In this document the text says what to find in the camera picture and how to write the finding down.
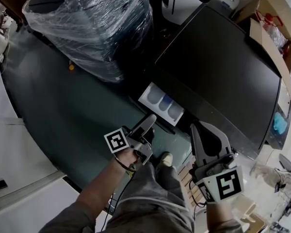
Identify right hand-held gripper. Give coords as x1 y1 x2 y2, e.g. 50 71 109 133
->
190 120 244 204

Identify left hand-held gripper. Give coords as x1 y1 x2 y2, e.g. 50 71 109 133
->
104 114 158 166

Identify white detergent drawer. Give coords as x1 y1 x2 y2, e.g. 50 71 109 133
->
127 82 185 134

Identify person's right forearm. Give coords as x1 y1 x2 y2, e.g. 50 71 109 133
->
205 194 242 228

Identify person's left forearm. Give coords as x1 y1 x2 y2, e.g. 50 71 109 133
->
76 161 134 215

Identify white and black machine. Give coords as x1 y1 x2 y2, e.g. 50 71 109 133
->
161 0 217 26

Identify person's left hand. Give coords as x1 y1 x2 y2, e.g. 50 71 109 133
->
116 147 142 171

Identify person's beige shoe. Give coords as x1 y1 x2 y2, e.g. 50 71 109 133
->
160 152 173 166

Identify wooden slat pallet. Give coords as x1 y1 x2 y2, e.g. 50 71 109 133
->
178 164 209 208

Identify white fabric covered object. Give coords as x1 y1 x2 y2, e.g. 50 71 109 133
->
249 153 291 205

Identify blue cloth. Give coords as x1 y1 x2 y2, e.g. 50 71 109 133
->
273 112 289 134

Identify person's grey trousers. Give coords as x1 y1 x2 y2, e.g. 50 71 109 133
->
106 161 195 233

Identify light wooden stool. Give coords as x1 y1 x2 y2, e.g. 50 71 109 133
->
232 194 266 232

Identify person's left grey sleeve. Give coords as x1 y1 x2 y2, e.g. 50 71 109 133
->
37 200 108 233

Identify cardboard box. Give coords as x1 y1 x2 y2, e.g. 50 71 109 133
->
232 0 291 82

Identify plastic wrapped black appliance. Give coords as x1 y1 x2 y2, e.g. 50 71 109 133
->
21 0 154 83

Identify clear plastic bag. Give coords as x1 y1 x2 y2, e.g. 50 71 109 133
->
263 23 289 50

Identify white cabinet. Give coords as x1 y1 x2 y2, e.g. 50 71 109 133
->
0 49 82 228

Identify red item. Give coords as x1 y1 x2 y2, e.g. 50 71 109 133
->
256 8 283 28

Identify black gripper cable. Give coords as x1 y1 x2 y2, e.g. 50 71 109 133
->
188 167 207 209
103 158 138 230

